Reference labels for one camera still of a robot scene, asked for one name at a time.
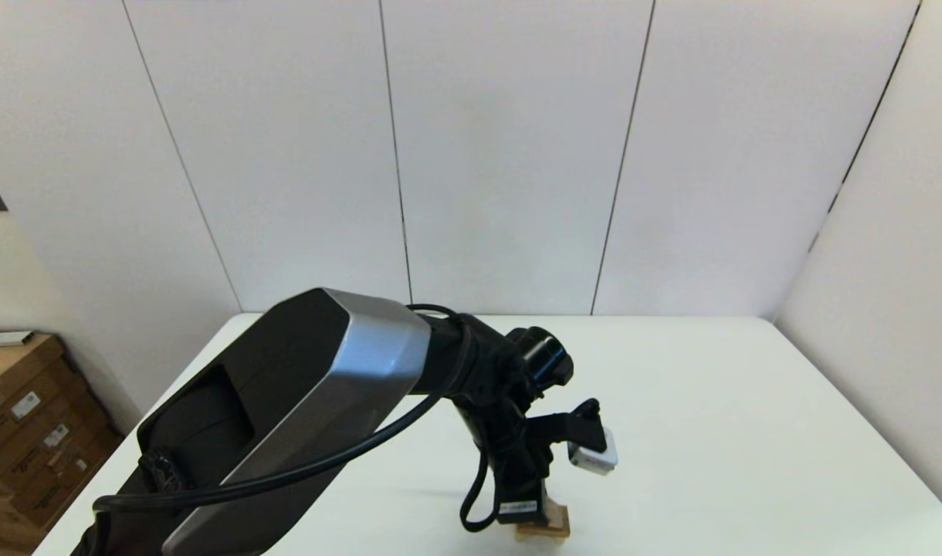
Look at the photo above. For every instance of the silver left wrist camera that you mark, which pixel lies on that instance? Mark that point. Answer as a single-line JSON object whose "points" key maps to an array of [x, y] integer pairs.
{"points": [[594, 452]]}

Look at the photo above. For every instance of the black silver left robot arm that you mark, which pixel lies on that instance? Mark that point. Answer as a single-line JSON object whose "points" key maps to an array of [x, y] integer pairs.
{"points": [[301, 417]]}

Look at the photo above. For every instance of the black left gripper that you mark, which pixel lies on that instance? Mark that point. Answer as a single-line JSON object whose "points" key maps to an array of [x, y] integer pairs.
{"points": [[521, 475]]}

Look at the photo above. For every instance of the white flat board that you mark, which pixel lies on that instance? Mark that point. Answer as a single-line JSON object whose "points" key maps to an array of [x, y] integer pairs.
{"points": [[4, 338]]}

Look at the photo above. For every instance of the rectangular wooden building block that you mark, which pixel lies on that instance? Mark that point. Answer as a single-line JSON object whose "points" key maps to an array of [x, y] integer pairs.
{"points": [[560, 516]]}

